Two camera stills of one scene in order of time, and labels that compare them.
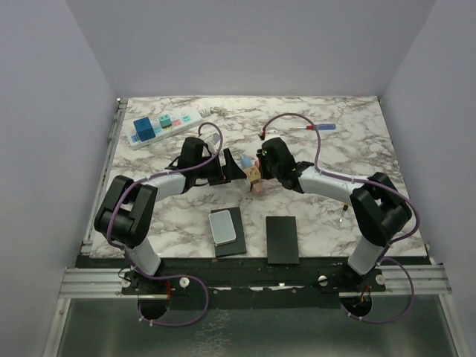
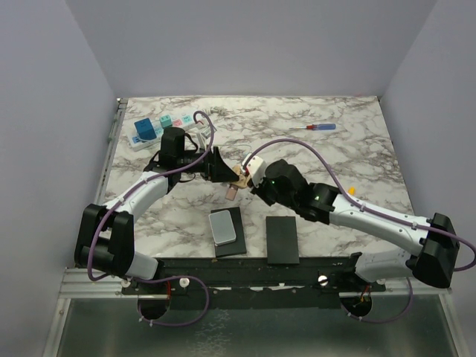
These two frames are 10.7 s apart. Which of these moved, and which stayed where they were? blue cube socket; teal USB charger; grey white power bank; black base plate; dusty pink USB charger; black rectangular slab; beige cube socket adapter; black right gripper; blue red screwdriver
Moved: black right gripper; dusty pink USB charger; beige cube socket adapter
Stayed: black base plate; grey white power bank; blue cube socket; black rectangular slab; teal USB charger; blue red screwdriver
